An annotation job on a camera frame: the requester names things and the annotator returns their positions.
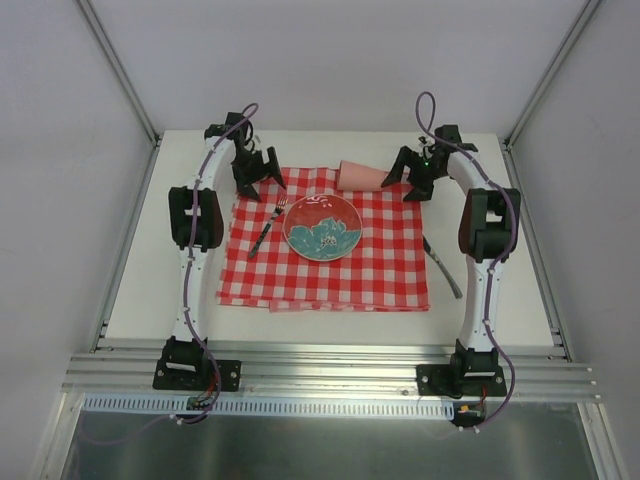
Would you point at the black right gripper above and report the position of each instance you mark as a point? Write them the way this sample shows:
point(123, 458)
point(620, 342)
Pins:
point(415, 171)

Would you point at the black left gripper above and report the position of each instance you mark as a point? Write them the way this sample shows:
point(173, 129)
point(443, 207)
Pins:
point(252, 167)

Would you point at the fork with green handle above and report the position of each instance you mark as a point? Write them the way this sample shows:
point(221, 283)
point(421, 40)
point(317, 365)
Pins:
point(278, 211)

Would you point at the salmon pink plastic cup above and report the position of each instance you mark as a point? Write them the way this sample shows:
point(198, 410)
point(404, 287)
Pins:
point(354, 177)

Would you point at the silver table knife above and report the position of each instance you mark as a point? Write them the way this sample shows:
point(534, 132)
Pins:
point(456, 290)

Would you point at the red teal ceramic plate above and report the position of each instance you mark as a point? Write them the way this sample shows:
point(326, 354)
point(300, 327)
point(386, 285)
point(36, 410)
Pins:
point(322, 228)

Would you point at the red white checkered cloth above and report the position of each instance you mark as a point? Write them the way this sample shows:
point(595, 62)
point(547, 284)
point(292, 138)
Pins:
point(385, 272)

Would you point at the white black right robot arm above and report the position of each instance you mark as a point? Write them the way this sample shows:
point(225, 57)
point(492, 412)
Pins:
point(487, 236)

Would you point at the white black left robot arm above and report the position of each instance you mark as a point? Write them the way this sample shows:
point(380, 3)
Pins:
point(197, 220)

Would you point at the aluminium frame post right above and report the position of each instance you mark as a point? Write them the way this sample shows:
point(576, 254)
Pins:
point(577, 28)

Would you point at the aluminium frame post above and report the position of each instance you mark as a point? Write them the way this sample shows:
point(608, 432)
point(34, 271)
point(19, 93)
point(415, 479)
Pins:
point(99, 33)
point(577, 28)

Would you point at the aluminium frame post left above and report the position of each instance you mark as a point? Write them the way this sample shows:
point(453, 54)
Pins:
point(99, 33)

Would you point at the aluminium front rail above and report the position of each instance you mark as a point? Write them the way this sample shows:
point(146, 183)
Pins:
point(330, 371)

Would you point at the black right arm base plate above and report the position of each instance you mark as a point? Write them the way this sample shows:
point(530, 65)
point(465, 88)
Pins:
point(441, 380)

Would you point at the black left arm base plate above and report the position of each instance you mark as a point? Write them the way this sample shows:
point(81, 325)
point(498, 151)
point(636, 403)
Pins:
point(175, 376)

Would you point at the white slotted cable duct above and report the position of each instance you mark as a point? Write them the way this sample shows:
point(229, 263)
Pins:
point(271, 406)

